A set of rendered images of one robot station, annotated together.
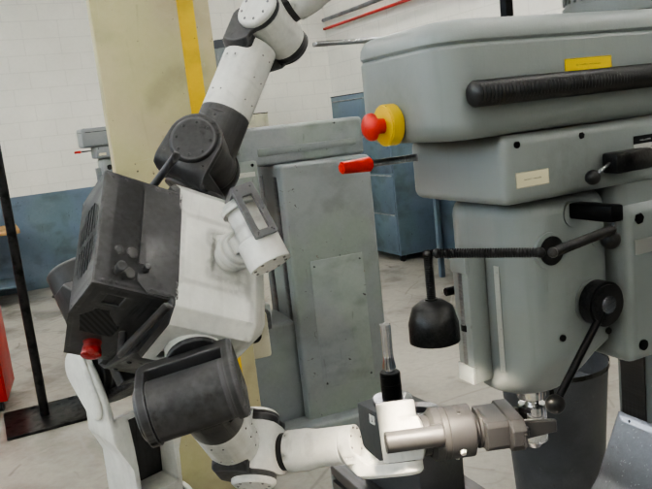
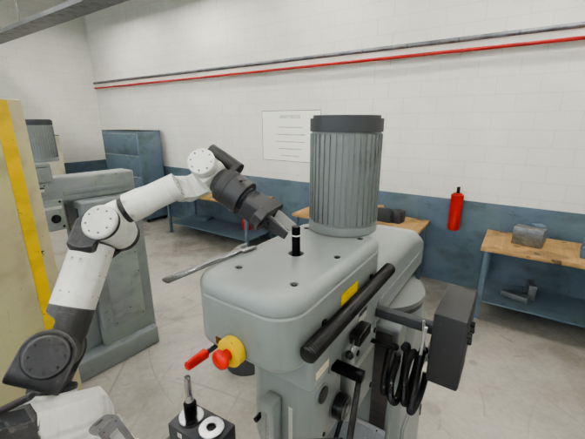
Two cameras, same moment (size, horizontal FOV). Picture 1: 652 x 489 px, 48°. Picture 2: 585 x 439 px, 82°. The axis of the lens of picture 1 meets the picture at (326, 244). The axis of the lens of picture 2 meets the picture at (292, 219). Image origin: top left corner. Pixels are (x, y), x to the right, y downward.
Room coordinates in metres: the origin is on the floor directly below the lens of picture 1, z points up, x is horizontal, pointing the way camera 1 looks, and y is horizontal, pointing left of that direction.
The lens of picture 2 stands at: (0.53, 0.08, 2.19)
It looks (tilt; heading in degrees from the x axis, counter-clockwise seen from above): 16 degrees down; 329
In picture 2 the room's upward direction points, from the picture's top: straight up
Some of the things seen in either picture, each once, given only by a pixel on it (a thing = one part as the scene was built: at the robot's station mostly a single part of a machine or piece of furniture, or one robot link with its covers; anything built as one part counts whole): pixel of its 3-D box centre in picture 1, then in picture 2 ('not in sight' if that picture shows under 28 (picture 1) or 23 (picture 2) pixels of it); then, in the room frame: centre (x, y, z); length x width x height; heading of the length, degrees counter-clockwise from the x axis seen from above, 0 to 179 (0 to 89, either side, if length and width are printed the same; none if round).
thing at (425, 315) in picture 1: (433, 319); not in sight; (1.00, -0.14, 1.48); 0.07 x 0.07 x 0.06
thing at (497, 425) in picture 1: (480, 429); not in sight; (1.16, -0.23, 1.23); 0.13 x 0.12 x 0.10; 5
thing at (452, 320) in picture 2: not in sight; (454, 334); (0.99, -0.73, 1.62); 0.20 x 0.09 x 0.21; 115
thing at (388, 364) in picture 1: (387, 347); (188, 389); (1.58, -0.11, 1.26); 0.03 x 0.03 x 0.11
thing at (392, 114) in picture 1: (388, 124); (231, 351); (1.07, -0.11, 1.76); 0.06 x 0.02 x 0.06; 25
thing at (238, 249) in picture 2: (383, 39); (212, 260); (1.22, -0.13, 1.89); 0.24 x 0.04 x 0.01; 112
